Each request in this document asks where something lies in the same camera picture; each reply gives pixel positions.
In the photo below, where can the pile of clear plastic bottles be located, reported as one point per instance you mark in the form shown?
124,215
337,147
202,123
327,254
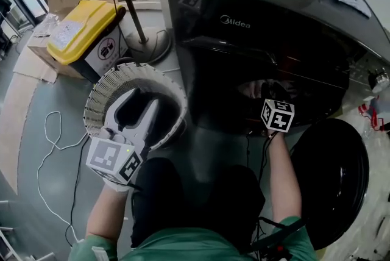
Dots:
373,110

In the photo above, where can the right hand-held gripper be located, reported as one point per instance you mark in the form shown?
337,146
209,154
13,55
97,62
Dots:
278,116

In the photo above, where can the black standing fan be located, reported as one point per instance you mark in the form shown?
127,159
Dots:
134,9

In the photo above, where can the black washing machine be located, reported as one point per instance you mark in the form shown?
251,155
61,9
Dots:
243,46

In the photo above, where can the pink striped clothes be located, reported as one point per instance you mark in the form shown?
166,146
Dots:
251,89

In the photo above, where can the yellow lid trash bin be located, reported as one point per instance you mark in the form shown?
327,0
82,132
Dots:
82,25

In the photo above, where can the large brown cardboard box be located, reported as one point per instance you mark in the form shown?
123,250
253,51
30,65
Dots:
39,52

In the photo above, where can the person's left hand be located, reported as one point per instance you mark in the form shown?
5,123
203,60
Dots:
117,137

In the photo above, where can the person's black trousers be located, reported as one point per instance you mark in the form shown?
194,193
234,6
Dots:
164,192

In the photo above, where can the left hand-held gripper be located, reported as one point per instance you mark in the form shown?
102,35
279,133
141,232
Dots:
109,159

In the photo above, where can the person's left forearm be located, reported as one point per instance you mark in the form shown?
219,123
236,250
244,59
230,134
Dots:
106,211

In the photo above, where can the wide cardboard floor sheet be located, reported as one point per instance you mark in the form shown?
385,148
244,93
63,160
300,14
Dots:
30,67

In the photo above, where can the white laundry basket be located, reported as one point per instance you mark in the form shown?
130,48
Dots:
100,92

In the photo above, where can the person's right forearm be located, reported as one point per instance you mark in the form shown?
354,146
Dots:
285,177

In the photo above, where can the person's green shirt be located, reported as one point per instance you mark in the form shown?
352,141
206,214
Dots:
182,244

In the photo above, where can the long cardboard floor sheet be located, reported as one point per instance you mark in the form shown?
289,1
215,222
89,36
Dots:
15,131

